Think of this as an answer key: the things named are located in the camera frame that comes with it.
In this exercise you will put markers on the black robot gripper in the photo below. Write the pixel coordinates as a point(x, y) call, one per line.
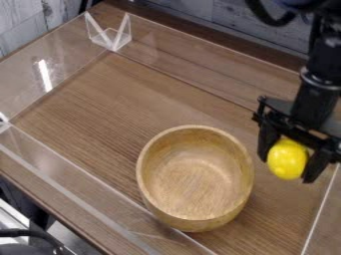
point(275, 122)

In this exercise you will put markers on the yellow lemon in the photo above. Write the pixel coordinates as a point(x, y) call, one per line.
point(286, 159)

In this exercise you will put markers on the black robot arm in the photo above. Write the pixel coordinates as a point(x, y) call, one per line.
point(306, 118)

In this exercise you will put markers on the brown wooden bowl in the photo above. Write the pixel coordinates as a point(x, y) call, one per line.
point(195, 176)

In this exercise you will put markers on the clear acrylic corner bracket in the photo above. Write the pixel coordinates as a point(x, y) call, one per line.
point(110, 38)

